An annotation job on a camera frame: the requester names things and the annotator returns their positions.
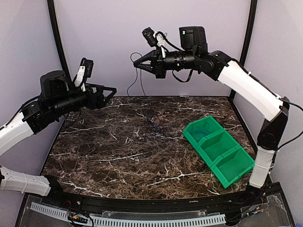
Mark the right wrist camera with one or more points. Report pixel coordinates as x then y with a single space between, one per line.
156 39

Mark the black front rail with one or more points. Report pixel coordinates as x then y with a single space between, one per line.
227 203

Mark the white slotted cable duct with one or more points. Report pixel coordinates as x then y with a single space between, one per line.
124 219

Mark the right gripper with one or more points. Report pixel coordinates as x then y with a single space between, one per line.
158 67

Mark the green bin near compartment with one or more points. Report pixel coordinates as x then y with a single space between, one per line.
232 166

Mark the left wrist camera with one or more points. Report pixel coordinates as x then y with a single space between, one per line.
84 72

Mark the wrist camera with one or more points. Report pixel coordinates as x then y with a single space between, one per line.
156 39
84 72

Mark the left black frame post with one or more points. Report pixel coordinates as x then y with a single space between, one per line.
59 47

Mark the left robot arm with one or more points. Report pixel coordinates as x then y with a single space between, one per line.
58 97

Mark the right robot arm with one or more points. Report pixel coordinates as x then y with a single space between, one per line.
193 55

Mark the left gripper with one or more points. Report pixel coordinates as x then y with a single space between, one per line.
99 102

